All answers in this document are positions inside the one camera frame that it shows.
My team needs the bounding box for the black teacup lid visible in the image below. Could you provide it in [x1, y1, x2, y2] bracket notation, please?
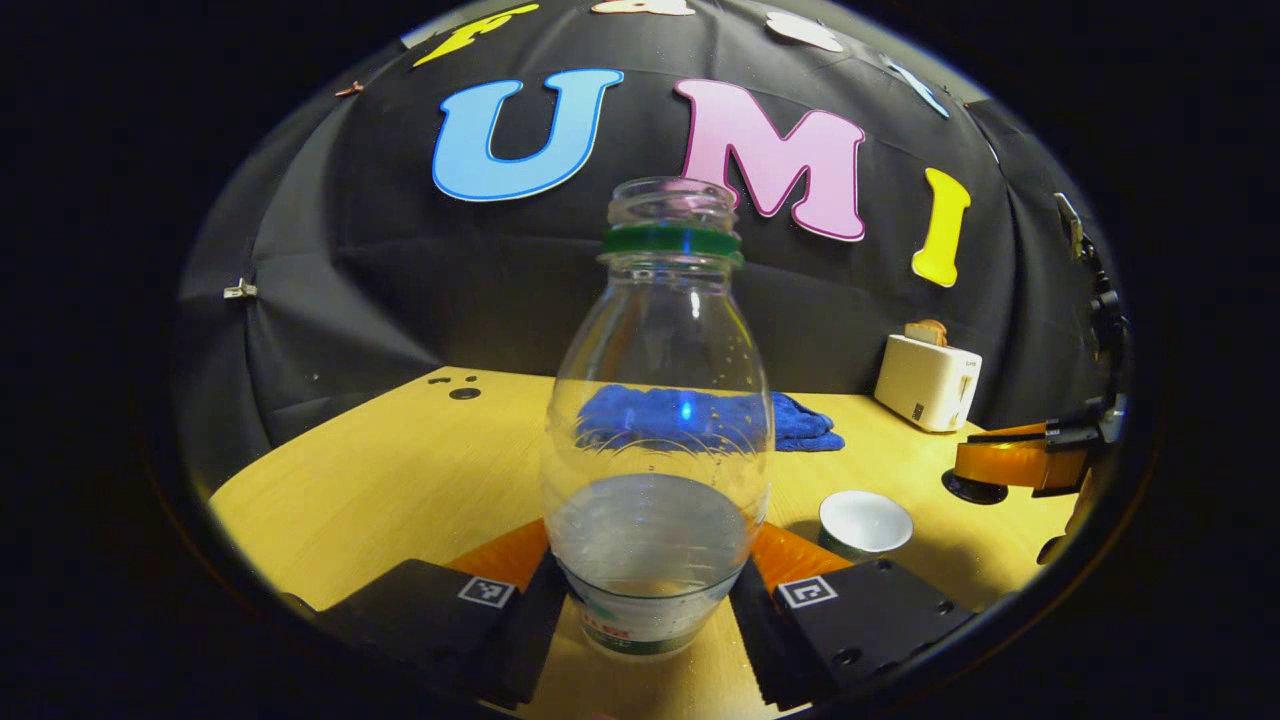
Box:
[942, 470, 1009, 505]

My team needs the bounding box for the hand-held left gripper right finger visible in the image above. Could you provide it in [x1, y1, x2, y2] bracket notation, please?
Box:
[728, 522, 976, 711]

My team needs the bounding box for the blue folded towel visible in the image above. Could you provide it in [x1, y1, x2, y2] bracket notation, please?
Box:
[575, 385, 844, 453]

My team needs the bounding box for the clear plastic water bottle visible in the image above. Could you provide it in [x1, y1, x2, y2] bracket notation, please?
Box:
[541, 177, 776, 657]

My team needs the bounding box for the white toaster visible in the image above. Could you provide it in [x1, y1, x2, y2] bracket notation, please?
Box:
[874, 334, 983, 433]

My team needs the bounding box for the black metal stand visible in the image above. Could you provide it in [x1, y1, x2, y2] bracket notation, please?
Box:
[1055, 192, 1131, 396]

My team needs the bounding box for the black backdrop cloth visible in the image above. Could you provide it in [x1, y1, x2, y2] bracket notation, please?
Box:
[175, 0, 1131, 481]

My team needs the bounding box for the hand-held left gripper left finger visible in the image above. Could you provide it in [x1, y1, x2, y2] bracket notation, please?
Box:
[315, 520, 569, 709]

